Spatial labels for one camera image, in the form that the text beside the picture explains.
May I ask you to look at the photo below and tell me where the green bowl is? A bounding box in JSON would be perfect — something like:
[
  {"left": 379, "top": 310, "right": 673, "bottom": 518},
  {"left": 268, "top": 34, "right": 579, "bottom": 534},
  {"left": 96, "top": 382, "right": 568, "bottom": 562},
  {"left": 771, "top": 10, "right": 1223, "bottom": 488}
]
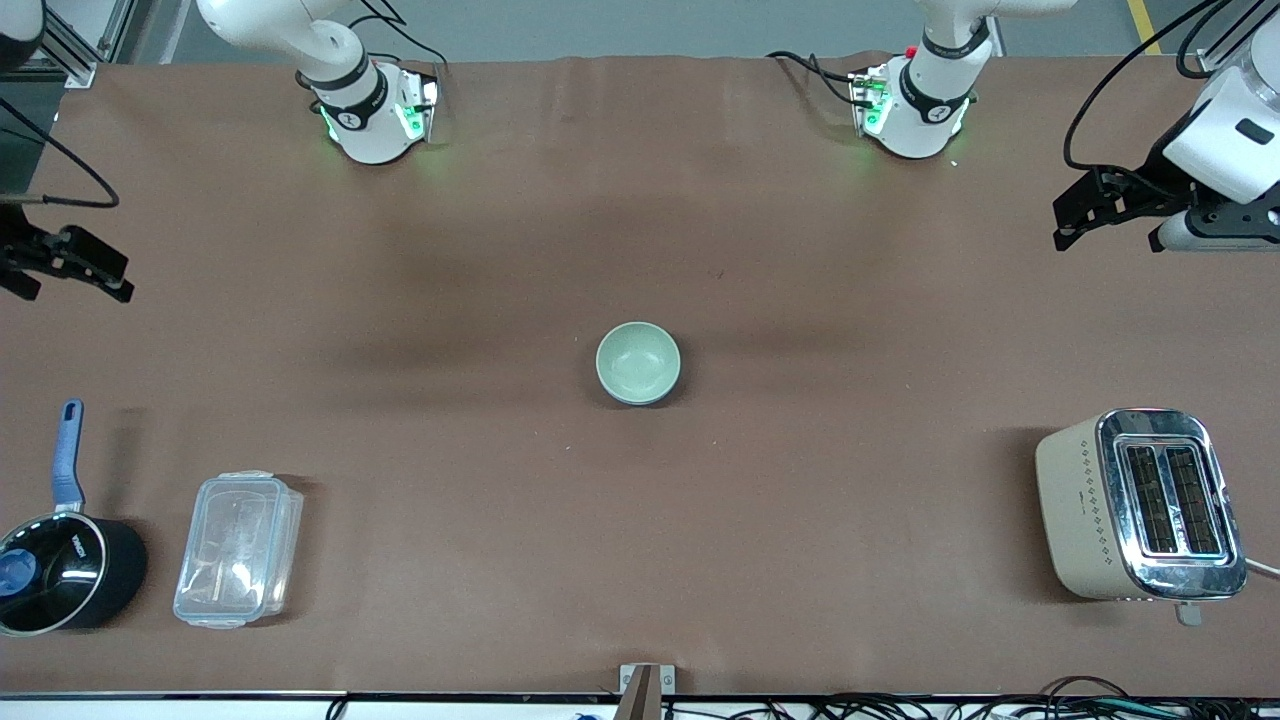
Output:
[{"left": 596, "top": 321, "right": 682, "bottom": 405}]

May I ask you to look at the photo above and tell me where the clear plastic food container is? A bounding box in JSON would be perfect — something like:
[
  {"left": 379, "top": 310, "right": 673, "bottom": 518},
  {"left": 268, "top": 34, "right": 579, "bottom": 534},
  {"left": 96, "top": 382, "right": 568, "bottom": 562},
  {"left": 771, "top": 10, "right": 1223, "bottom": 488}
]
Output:
[{"left": 173, "top": 471, "right": 304, "bottom": 630}]

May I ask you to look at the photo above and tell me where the beige chrome toaster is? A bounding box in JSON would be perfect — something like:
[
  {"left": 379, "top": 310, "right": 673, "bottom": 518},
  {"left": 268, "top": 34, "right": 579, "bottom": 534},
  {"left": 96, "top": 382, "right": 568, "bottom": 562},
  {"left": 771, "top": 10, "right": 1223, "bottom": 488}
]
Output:
[{"left": 1035, "top": 408, "right": 1249, "bottom": 628}]

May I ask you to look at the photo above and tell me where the glass lid with blue knob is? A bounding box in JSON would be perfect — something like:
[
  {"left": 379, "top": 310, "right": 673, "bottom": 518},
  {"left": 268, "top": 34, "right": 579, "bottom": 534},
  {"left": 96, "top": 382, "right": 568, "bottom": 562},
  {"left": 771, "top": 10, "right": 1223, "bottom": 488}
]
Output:
[{"left": 0, "top": 515, "right": 107, "bottom": 634}]

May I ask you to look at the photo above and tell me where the brown table mat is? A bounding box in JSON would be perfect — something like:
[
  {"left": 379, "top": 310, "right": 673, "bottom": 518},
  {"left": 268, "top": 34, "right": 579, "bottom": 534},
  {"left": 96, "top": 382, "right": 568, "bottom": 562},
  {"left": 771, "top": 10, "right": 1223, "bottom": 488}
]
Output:
[{"left": 0, "top": 52, "right": 1280, "bottom": 698}]

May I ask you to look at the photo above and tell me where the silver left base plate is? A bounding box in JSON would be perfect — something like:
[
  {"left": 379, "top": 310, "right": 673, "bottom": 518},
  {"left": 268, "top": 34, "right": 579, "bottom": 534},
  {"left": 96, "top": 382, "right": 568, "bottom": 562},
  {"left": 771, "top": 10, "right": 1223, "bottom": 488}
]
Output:
[{"left": 849, "top": 67, "right": 894, "bottom": 139}]

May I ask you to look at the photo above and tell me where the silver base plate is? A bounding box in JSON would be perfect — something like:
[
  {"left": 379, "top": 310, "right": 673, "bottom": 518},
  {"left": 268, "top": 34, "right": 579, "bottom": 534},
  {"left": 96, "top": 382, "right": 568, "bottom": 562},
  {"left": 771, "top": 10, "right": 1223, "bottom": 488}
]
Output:
[
  {"left": 398, "top": 72, "right": 442, "bottom": 143},
  {"left": 849, "top": 67, "right": 894, "bottom": 139}
]

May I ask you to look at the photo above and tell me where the black saucepan with blue handle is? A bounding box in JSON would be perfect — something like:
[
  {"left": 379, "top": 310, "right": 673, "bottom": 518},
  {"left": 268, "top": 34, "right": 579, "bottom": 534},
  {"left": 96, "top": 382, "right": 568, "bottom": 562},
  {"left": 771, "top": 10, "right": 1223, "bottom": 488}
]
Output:
[{"left": 0, "top": 400, "right": 149, "bottom": 637}]

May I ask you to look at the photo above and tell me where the black left base cable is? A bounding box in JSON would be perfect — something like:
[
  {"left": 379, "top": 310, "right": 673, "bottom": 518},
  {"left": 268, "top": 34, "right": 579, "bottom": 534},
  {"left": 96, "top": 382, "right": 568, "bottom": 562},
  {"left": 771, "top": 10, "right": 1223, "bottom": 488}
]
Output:
[{"left": 765, "top": 49, "right": 863, "bottom": 109}]

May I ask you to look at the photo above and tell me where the black base cable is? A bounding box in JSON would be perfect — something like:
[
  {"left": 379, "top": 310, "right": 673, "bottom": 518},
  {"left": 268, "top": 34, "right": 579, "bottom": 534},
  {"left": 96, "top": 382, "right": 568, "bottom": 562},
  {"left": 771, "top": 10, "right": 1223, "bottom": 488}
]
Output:
[
  {"left": 345, "top": 0, "right": 448, "bottom": 96},
  {"left": 765, "top": 49, "right": 863, "bottom": 109}
]

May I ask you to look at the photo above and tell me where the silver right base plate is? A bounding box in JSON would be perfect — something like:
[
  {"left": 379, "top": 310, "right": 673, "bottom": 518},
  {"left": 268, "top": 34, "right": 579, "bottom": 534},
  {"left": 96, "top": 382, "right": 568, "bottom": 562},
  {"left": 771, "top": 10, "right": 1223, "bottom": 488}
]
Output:
[{"left": 398, "top": 72, "right": 442, "bottom": 143}]

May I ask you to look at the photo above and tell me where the black right base cable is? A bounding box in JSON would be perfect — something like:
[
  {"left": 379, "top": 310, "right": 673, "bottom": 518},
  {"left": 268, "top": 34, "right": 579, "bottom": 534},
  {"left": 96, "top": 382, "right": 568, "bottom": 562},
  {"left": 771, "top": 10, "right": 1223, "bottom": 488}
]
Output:
[{"left": 345, "top": 0, "right": 448, "bottom": 96}]

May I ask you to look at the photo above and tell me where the black cable bundle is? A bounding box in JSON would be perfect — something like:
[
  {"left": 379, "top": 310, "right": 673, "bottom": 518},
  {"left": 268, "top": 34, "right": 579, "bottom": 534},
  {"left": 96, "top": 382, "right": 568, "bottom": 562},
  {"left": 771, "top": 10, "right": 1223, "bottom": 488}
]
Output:
[{"left": 660, "top": 676, "right": 1280, "bottom": 720}]

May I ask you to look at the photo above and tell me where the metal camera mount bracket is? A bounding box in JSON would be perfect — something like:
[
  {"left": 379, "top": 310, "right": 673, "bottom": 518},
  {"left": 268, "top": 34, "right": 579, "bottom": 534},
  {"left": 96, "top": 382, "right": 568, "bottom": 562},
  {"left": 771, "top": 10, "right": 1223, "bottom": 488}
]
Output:
[{"left": 618, "top": 664, "right": 677, "bottom": 720}]

